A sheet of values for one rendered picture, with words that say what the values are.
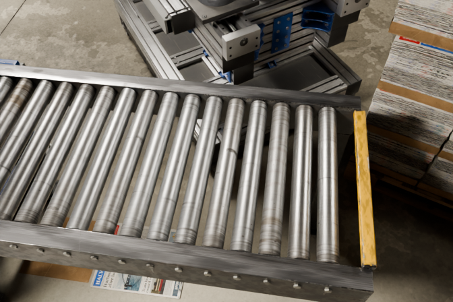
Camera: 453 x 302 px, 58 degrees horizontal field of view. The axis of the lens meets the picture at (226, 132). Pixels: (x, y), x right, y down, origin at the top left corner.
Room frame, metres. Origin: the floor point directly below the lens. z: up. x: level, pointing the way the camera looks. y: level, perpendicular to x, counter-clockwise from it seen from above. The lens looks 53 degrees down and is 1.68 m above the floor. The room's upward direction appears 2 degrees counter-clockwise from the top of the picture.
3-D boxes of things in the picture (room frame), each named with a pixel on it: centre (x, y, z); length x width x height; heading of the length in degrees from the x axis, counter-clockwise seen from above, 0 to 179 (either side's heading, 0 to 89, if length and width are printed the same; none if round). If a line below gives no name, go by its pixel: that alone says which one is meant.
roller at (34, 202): (0.65, 0.45, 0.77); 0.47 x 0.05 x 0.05; 170
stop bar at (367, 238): (0.50, -0.33, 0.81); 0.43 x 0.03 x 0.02; 170
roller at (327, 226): (0.53, -0.25, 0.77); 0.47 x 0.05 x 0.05; 170
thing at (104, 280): (0.63, 0.36, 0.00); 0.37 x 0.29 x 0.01; 80
